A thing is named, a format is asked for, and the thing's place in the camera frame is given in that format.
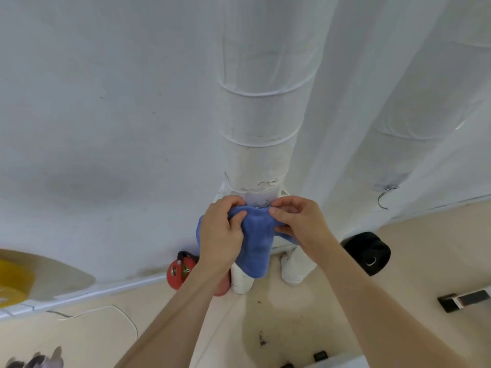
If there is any person's right hand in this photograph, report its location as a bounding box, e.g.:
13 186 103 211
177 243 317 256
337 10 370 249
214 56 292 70
268 195 340 258

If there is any person's left hand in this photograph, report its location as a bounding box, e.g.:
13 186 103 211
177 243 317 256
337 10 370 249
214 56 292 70
197 195 248 273

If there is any blue sock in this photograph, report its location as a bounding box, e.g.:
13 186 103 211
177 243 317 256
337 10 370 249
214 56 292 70
196 205 298 279

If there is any person's left forearm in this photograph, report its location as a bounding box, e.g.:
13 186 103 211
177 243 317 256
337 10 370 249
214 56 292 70
114 260 233 368

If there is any person's right forearm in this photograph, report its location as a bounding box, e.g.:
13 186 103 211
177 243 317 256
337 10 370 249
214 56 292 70
300 238 473 368

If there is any white wrapped pipe foot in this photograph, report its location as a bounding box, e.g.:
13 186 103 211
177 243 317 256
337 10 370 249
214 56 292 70
230 262 255 295
280 244 320 286

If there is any red fire extinguisher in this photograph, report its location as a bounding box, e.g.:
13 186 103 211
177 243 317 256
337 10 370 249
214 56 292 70
166 250 231 297

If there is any black round bag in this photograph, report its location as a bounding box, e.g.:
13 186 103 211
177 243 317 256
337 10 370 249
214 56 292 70
342 232 392 277

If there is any metal hook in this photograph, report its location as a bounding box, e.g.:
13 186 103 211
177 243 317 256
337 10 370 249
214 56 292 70
377 185 400 210

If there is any white fabric-wrapped column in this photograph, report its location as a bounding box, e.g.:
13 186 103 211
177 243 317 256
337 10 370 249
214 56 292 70
208 0 320 208

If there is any white sheer curtain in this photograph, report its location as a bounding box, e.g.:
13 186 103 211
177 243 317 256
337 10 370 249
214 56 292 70
298 0 491 229

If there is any black and white device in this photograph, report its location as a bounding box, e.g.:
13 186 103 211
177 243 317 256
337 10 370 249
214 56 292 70
437 286 491 314

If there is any yellow object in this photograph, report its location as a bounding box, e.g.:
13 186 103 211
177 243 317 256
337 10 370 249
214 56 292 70
0 258 36 308

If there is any pile of grey clothes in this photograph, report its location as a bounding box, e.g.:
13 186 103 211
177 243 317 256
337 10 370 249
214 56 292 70
5 346 65 368

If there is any thin white floor cable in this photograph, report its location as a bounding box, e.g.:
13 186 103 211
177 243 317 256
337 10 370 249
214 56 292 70
46 305 139 340

